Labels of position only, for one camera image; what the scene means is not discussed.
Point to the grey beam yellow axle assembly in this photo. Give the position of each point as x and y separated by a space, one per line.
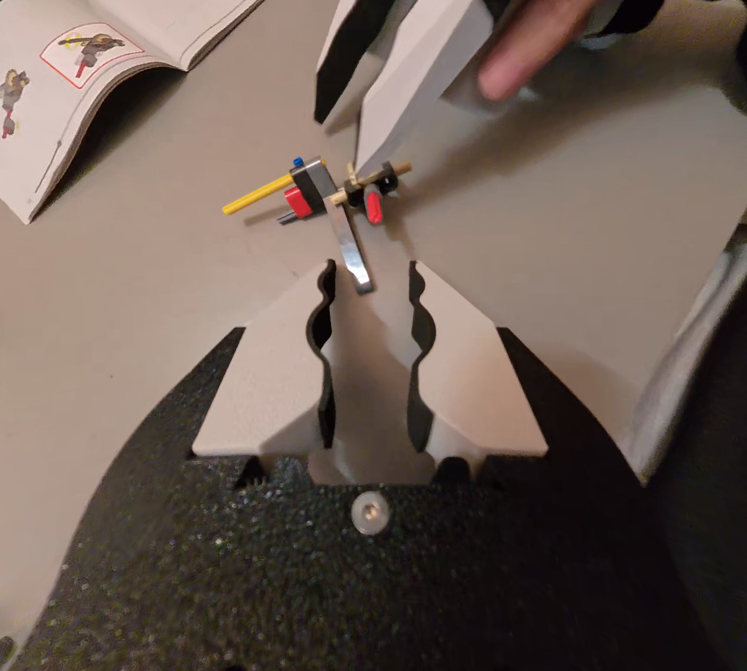
312 186

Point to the black gear frame assembly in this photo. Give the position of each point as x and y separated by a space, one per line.
373 195

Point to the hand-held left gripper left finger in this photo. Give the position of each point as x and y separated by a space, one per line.
262 391

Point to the open instruction booklet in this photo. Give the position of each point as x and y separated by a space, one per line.
116 41

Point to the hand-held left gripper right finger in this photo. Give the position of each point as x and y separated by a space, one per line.
478 391

